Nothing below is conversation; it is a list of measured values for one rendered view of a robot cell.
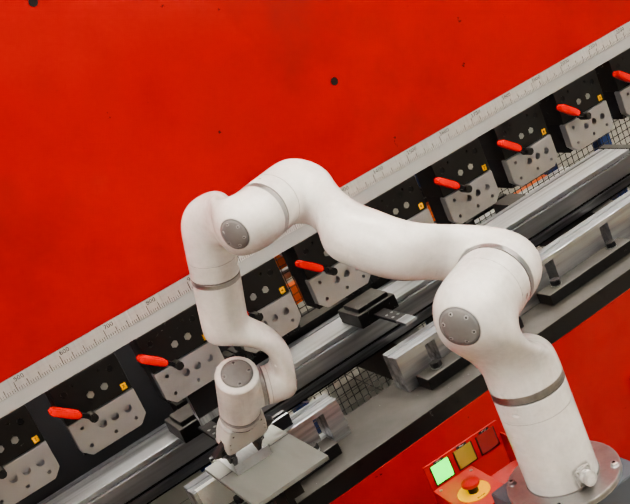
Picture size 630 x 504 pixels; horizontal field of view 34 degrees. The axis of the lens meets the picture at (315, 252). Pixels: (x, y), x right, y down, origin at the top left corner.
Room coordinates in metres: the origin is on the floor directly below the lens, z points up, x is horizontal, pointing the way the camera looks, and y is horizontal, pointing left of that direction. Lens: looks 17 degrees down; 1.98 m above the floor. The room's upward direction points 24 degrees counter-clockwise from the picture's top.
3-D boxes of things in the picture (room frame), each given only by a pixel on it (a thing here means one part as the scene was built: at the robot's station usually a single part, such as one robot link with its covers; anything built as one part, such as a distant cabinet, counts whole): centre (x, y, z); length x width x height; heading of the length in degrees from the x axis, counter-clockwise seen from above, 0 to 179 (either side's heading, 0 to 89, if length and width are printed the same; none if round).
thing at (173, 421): (2.23, 0.40, 1.01); 0.26 x 0.12 x 0.05; 23
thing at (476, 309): (1.43, -0.20, 1.30); 0.19 x 0.12 x 0.24; 140
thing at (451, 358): (2.27, -0.25, 0.89); 0.30 x 0.05 x 0.03; 113
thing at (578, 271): (2.42, -0.62, 0.89); 0.30 x 0.05 x 0.03; 113
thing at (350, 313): (2.44, -0.10, 1.01); 0.26 x 0.12 x 0.05; 23
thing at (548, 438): (1.46, -0.22, 1.09); 0.19 x 0.19 x 0.18
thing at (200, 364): (2.07, 0.35, 1.26); 0.15 x 0.09 x 0.17; 113
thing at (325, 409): (2.11, 0.28, 0.92); 0.39 x 0.06 x 0.10; 113
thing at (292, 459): (1.95, 0.27, 1.00); 0.26 x 0.18 x 0.01; 23
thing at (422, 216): (2.31, -0.20, 1.26); 0.15 x 0.09 x 0.17; 113
